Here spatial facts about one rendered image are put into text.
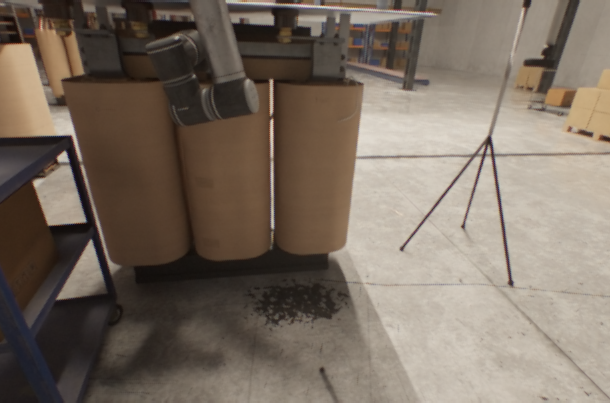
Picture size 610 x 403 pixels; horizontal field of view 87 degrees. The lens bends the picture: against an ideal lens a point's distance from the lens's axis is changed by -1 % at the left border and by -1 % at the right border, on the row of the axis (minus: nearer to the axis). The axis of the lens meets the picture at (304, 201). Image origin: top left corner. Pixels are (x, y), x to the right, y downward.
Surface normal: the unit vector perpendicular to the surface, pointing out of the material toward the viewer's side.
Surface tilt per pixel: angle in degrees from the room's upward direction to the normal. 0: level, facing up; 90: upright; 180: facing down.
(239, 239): 90
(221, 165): 90
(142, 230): 90
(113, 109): 90
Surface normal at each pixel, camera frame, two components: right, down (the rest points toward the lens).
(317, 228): 0.16, 0.44
